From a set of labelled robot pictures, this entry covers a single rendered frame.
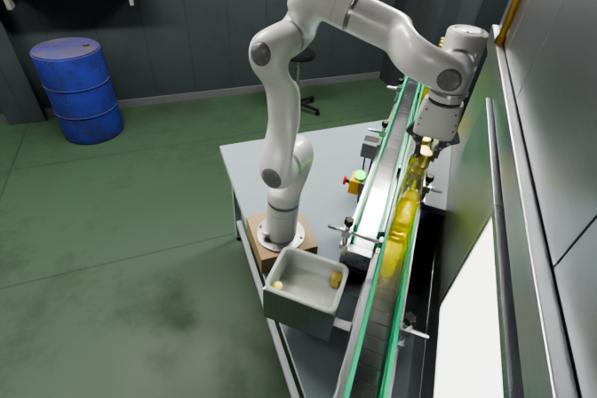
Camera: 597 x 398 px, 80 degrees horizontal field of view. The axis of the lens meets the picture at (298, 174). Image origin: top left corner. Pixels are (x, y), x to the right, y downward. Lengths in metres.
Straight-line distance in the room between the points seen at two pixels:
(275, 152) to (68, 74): 2.52
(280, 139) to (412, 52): 0.47
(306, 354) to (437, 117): 0.84
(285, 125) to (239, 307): 1.40
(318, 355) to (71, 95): 2.85
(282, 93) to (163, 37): 2.98
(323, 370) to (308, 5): 1.05
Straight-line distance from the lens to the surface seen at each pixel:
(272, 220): 1.32
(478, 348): 0.67
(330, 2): 0.90
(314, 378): 1.27
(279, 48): 0.94
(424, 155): 0.99
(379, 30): 0.87
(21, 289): 2.73
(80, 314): 2.46
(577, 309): 0.50
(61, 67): 3.39
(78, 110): 3.54
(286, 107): 1.04
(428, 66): 0.79
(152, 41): 3.94
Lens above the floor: 1.93
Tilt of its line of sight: 39 degrees down
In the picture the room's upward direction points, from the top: 4 degrees clockwise
